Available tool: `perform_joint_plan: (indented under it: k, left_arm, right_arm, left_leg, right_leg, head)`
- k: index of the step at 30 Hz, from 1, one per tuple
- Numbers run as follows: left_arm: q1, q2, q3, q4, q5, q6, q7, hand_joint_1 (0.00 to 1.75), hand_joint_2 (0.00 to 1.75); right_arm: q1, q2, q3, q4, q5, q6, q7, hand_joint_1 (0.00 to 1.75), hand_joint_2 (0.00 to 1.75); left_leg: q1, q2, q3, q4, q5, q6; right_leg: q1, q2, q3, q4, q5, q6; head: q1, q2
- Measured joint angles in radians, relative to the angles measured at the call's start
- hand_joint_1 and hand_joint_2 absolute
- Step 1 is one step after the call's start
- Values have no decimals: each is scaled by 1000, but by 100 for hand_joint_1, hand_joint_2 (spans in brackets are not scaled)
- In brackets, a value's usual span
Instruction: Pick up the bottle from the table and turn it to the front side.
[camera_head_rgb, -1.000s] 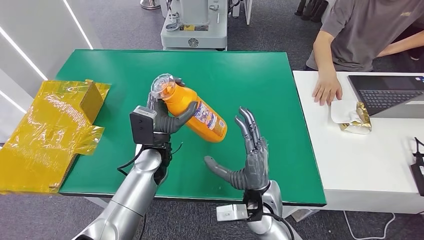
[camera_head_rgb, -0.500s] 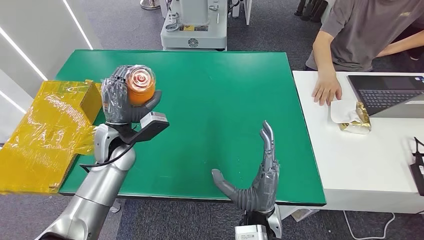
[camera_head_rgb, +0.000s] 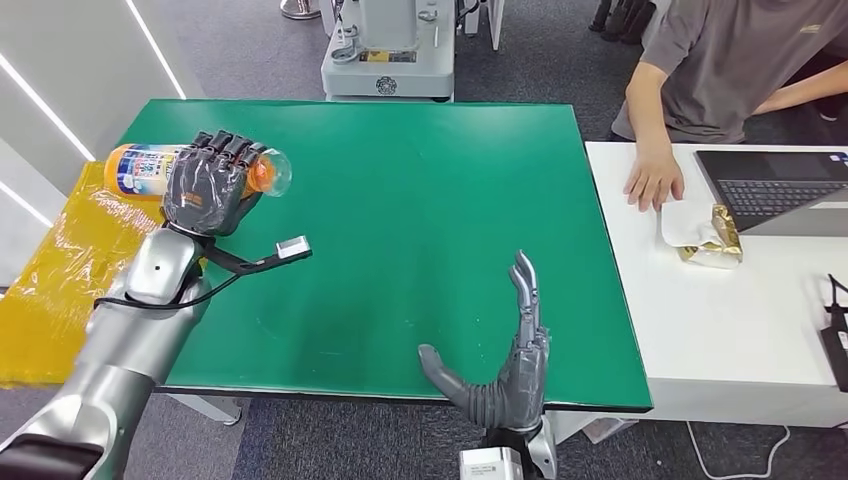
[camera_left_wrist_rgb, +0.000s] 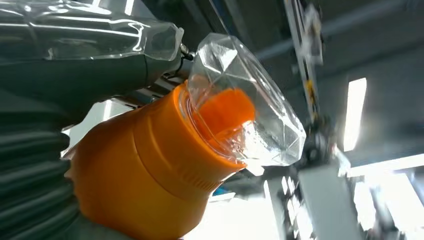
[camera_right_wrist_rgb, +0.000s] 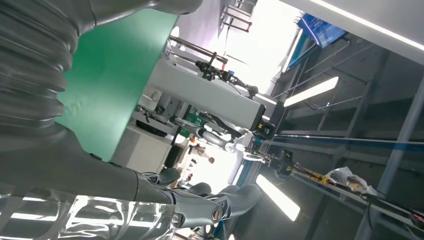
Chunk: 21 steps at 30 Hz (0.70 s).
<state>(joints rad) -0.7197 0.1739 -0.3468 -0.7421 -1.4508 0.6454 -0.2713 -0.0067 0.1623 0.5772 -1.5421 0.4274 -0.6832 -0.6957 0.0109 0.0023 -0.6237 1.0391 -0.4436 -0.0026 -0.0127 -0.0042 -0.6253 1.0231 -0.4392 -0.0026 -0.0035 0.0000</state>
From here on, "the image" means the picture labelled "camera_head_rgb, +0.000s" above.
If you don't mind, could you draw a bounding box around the gold foil packet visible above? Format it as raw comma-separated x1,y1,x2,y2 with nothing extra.
675,203,745,270

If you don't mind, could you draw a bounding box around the white table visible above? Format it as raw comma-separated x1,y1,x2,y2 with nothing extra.
546,140,848,446

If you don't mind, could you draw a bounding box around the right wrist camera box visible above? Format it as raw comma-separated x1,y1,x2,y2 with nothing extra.
458,447,526,480

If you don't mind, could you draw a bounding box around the white machine base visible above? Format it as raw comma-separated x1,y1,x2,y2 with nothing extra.
321,0,458,103

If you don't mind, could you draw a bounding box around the black power adapter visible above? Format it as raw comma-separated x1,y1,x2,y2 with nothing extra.
819,273,848,393

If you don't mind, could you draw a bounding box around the white furniture panel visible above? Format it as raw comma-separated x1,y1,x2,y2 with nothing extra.
463,0,506,52

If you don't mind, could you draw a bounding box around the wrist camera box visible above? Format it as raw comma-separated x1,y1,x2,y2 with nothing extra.
276,236,313,261
458,447,526,480

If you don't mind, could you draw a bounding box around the person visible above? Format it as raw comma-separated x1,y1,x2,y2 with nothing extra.
609,0,848,213

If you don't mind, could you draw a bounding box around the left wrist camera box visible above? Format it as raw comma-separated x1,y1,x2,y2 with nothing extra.
276,236,313,261

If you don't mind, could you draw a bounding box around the white floor cable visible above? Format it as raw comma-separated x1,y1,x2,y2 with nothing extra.
685,421,793,480

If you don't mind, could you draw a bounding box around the green table mat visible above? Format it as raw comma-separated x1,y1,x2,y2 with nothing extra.
115,99,654,413

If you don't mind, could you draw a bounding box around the person's right hand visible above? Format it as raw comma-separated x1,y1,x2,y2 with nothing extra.
622,150,686,213

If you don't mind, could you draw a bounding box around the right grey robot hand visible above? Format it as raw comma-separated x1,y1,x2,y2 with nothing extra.
417,250,551,432

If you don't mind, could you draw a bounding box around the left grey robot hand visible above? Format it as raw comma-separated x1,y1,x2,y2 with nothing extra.
162,130,270,238

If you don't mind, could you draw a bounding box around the yellow plastic-wrapped cardboard box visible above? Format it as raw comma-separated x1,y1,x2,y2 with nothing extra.
0,160,175,390

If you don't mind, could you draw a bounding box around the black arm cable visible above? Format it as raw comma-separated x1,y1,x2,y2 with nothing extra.
93,272,243,313

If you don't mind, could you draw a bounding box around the white paper napkin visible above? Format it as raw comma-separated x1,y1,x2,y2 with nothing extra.
659,200,723,250

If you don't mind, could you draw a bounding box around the black chair base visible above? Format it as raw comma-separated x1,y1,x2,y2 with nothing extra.
588,0,658,44

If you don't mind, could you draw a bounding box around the dark grey laptop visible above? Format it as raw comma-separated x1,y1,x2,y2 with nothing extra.
695,150,848,238

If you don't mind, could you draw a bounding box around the white table leg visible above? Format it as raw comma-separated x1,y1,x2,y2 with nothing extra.
168,394,243,427

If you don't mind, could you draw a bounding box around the orange detergent bottle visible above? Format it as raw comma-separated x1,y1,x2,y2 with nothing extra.
105,143,293,200

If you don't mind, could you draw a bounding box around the round metal stand base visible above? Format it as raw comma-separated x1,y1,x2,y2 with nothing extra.
279,0,323,21

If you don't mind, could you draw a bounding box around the white wall light strip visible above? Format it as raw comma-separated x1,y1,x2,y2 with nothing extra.
0,180,54,229
0,54,97,162
124,0,188,101

